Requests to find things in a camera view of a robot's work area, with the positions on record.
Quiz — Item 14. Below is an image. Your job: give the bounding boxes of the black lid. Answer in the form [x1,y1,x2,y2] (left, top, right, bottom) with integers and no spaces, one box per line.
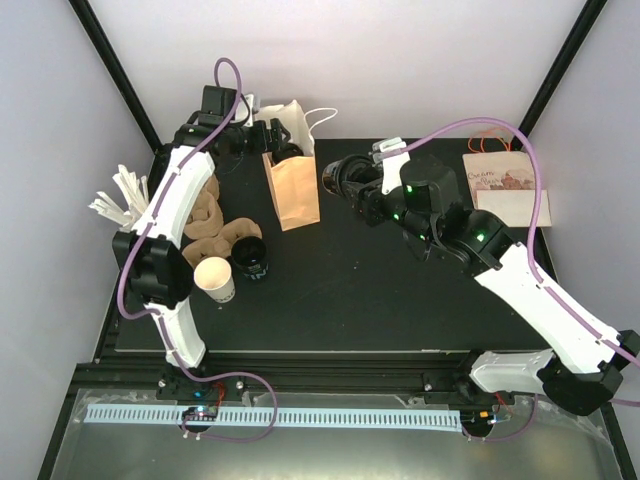
[278,143,304,161]
[338,154,382,191]

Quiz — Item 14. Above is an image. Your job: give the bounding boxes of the black paper coffee cup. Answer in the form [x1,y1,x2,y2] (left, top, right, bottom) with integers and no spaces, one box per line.
[321,159,349,198]

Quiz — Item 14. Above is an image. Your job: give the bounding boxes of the brown paper takeout bag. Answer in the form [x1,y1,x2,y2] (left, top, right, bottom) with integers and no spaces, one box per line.
[254,100,338,231]

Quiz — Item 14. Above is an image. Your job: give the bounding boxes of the brown pulp cup carrier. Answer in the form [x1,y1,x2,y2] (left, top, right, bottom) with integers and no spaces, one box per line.
[182,217,262,269]

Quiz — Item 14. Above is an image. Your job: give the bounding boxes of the stack of black cup lids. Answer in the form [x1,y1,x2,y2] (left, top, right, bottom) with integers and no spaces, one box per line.
[231,236,269,281]

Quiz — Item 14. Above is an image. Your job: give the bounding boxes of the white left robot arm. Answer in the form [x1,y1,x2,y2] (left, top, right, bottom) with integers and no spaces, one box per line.
[112,85,291,399]

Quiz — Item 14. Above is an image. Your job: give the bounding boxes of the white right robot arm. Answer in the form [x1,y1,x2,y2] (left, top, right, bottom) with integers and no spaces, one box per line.
[322,155,639,416]

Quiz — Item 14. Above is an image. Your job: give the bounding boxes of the white paper coffee cup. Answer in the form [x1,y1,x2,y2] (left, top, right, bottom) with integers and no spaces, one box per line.
[194,257,236,304]

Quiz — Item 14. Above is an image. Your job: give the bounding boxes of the stack of pulp cup carriers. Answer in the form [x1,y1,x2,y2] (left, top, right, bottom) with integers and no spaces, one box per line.
[184,174,224,240]

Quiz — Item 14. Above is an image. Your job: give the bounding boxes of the cup of white wrapped stirrers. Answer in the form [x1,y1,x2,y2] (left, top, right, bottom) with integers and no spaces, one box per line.
[88,163,151,234]

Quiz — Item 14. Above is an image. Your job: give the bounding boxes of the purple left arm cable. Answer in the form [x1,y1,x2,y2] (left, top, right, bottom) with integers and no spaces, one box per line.
[115,57,279,445]

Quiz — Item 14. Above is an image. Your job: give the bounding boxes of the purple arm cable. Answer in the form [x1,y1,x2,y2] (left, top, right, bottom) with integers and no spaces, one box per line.
[115,57,279,445]
[404,117,640,444]

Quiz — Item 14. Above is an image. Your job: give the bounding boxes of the printed paper bag orange handles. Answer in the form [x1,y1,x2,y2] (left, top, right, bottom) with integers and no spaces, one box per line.
[462,127,535,228]

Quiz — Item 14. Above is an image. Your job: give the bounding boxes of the black left frame post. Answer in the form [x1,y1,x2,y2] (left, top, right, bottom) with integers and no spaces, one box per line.
[68,0,162,152]

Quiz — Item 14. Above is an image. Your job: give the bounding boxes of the black frame post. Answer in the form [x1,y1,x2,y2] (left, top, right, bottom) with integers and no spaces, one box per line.
[68,0,162,152]
[519,0,607,136]

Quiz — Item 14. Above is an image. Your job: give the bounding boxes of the light blue cable duct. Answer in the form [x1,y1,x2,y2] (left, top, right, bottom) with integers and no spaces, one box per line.
[84,404,462,433]

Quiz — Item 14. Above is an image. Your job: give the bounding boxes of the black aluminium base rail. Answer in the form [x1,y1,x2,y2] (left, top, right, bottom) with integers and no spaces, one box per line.
[70,350,617,415]

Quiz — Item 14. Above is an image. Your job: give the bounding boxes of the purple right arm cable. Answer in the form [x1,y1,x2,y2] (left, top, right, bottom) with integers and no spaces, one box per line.
[404,117,640,444]

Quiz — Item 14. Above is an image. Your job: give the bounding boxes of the black right frame post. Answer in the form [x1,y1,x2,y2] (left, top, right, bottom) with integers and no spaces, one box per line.
[519,0,607,136]

